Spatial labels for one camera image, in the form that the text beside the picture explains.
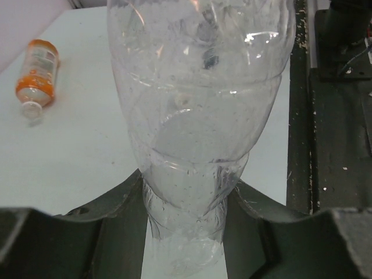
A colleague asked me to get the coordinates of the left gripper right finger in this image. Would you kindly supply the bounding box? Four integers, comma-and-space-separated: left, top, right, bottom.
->
224, 181, 371, 278

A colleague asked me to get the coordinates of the clear unlabelled plastic bottle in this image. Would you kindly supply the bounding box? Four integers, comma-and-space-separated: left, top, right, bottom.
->
107, 1, 295, 278

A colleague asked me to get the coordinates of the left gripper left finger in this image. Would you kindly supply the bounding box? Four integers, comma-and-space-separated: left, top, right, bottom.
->
1, 171, 147, 278

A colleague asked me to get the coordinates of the orange label bottle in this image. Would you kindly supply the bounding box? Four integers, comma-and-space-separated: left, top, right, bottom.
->
15, 39, 59, 120

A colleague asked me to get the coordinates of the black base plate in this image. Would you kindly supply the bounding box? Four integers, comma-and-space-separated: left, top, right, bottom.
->
286, 1, 371, 214

